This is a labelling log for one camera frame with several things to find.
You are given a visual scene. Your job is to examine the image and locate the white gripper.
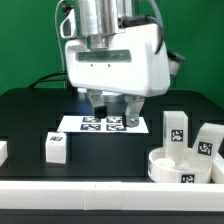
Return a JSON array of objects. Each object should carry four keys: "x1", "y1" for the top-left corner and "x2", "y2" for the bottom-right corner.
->
[{"x1": 65, "y1": 24, "x2": 170, "y2": 128}]

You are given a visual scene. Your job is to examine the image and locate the white round stool seat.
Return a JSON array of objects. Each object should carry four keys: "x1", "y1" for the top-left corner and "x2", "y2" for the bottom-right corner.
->
[{"x1": 148, "y1": 147, "x2": 212, "y2": 184}]

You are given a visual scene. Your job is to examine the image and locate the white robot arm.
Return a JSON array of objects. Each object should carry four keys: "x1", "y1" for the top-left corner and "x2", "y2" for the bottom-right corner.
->
[{"x1": 60, "y1": 0, "x2": 185, "y2": 127}]

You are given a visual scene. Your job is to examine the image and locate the white marker sheet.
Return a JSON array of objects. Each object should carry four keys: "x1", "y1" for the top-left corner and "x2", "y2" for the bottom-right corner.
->
[{"x1": 57, "y1": 115, "x2": 148, "y2": 133}]

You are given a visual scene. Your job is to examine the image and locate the black cables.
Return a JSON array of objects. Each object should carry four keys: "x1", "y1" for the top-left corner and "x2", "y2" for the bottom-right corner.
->
[{"x1": 27, "y1": 70, "x2": 71, "y2": 90}]

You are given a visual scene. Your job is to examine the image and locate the grey cable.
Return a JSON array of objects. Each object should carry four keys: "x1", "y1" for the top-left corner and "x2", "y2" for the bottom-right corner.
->
[{"x1": 54, "y1": 0, "x2": 68, "y2": 89}]

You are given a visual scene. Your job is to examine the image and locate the white front barrier wall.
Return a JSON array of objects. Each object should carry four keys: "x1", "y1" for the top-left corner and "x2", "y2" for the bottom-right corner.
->
[{"x1": 0, "y1": 181, "x2": 224, "y2": 212}]

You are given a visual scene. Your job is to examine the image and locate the white barrier wall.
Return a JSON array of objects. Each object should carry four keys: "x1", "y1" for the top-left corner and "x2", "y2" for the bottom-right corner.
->
[
  {"x1": 211, "y1": 154, "x2": 224, "y2": 184},
  {"x1": 0, "y1": 141, "x2": 8, "y2": 167},
  {"x1": 0, "y1": 181, "x2": 224, "y2": 212}
]

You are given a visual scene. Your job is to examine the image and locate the white right barrier wall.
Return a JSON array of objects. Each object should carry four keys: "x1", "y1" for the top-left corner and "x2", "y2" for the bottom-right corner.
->
[{"x1": 211, "y1": 154, "x2": 224, "y2": 184}]

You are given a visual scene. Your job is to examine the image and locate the white left barrier wall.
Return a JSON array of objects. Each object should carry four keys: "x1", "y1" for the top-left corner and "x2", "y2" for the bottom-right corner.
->
[{"x1": 0, "y1": 141, "x2": 8, "y2": 167}]

